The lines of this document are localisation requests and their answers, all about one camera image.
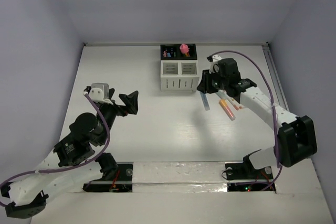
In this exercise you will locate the pink glue stick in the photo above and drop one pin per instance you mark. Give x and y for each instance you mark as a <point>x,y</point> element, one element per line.
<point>184,49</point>

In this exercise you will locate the orange pink pastel highlighter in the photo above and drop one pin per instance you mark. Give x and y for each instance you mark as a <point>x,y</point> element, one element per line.
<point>227,109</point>

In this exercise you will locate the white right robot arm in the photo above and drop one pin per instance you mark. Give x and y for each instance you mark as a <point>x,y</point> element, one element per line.
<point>259,103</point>

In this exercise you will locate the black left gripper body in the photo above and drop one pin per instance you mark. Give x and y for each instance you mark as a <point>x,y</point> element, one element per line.
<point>121,108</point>

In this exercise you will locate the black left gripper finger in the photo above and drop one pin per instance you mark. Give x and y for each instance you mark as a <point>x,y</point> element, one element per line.
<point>130,102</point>
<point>111,93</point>

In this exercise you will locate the long blue pastel highlighter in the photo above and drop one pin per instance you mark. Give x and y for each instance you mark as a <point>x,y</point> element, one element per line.
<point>205,101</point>

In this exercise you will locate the aluminium rail right edge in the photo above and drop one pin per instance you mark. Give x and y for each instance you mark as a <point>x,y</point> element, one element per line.
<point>283,98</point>

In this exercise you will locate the yellow-capped white pen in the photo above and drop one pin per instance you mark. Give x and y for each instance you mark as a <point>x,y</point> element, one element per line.
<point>231,101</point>

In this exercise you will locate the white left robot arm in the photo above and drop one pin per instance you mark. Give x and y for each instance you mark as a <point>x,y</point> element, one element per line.
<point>77,160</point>

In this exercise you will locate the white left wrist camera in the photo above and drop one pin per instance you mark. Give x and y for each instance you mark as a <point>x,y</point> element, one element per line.
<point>98,93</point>

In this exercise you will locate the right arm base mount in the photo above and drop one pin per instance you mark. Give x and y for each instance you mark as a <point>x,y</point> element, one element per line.
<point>240,178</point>

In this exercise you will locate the white four-slot pen organizer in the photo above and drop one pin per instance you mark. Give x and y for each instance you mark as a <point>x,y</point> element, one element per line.
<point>178,73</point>

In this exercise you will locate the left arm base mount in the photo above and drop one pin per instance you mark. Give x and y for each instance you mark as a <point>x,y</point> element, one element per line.
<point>121,183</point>

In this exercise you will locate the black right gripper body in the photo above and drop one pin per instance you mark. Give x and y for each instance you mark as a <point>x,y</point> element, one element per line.
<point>219,82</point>

